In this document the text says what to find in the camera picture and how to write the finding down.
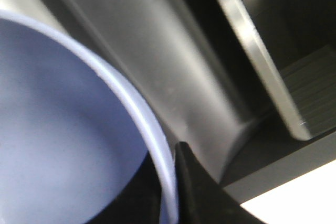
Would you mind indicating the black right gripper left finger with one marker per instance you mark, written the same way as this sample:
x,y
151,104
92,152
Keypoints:
x,y
140,200

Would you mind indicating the light blue plastic bowl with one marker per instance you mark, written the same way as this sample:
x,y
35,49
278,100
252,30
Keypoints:
x,y
74,130

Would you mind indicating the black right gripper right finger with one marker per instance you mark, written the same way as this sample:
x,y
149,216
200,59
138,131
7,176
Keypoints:
x,y
201,199

